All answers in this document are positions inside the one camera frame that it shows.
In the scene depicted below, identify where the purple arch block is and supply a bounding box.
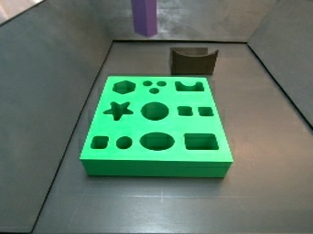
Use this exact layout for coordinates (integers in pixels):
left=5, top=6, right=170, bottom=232
left=131, top=0, right=158, bottom=37

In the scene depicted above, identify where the green shape sorting board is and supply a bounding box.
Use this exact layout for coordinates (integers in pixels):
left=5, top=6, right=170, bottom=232
left=79, top=76, right=234, bottom=177

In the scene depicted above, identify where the dark brown arch holder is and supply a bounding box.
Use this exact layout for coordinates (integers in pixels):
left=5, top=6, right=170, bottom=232
left=170, top=48, right=219, bottom=75

